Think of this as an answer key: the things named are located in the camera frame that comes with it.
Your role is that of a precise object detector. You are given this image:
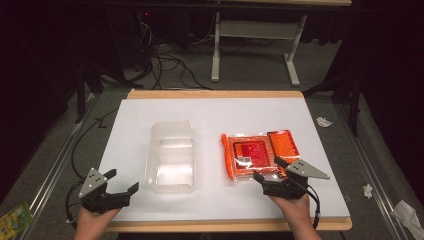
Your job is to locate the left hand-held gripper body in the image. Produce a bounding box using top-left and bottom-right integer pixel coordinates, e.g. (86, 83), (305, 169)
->
(77, 167), (131, 215)

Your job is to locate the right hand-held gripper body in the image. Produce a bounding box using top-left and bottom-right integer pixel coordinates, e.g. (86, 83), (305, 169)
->
(262, 158), (331, 201)

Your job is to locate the orange snack packet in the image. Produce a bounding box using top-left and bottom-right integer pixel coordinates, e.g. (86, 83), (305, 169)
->
(220, 129), (301, 182)

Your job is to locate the clear plastic storage box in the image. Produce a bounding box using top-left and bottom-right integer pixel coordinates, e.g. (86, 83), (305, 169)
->
(144, 120), (197, 194)

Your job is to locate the person's right hand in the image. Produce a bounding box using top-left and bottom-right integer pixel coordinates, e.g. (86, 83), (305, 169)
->
(268, 192), (311, 225)

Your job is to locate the person's left hand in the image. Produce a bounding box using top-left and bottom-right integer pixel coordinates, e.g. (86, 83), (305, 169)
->
(76, 205), (120, 233)

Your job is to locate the white sheet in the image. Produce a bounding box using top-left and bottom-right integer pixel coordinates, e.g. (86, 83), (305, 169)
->
(98, 97), (351, 222)

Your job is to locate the green yellow packet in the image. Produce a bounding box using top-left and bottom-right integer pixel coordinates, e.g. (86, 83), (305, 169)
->
(0, 201), (35, 240)

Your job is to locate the wooden table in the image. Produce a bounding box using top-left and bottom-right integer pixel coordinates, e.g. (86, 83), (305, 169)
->
(105, 89), (353, 233)

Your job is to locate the black metal stand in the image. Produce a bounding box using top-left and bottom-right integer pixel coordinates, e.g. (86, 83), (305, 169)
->
(301, 59), (364, 138)
(73, 49), (134, 125)

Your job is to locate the black cable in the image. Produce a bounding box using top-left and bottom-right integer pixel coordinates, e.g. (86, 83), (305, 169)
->
(64, 107), (120, 230)
(296, 179), (322, 230)

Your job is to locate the metal floor rail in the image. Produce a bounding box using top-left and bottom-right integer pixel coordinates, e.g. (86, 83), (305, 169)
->
(334, 103), (413, 240)
(18, 93), (101, 240)

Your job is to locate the bundle of black cables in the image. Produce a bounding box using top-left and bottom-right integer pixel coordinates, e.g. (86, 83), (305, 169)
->
(124, 13), (214, 91)

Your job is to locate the white metal desk frame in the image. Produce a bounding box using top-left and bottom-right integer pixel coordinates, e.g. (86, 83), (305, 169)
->
(210, 11), (308, 88)

